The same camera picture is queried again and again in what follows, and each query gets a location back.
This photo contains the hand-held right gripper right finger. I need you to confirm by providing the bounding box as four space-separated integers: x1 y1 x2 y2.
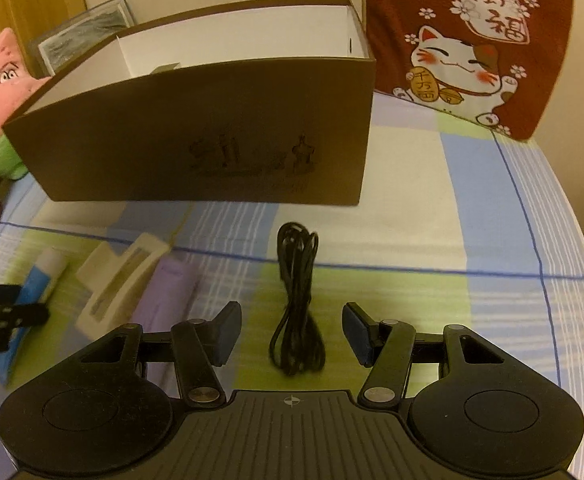
342 302 507 405

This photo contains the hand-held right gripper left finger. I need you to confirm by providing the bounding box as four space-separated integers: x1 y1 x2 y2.
79 301 242 407

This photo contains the blue and white tube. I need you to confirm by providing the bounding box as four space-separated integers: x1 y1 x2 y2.
0 247 69 386

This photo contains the black cable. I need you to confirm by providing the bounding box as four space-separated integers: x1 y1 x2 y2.
269 221 327 377

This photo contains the brown cardboard box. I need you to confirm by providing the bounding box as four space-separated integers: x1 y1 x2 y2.
2 0 377 208

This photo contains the lavender soft case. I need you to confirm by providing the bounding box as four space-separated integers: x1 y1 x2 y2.
132 255 201 401

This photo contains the cream hair clip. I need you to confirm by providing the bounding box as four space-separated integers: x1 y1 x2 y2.
74 232 171 342

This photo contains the plaid bed sheet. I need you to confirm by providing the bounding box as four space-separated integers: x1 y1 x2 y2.
0 91 584 461

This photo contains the framed picture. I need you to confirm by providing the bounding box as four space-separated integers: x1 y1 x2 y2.
29 0 135 77

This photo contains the wooden headboard panel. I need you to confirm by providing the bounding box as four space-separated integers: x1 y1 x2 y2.
0 0 87 111

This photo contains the red lucky cat cushion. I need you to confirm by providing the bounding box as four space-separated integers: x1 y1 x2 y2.
363 0 575 142

